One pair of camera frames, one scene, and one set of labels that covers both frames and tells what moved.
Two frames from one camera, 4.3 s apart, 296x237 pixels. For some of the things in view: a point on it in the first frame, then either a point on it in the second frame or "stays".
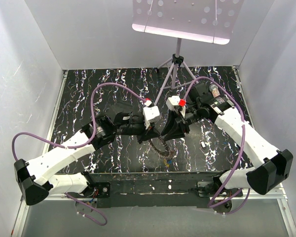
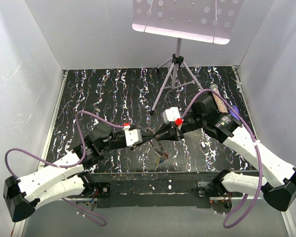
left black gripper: [151, 133] to [146, 137]
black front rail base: [152, 189] stays
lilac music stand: [212, 21] stays
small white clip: [203, 144] stays
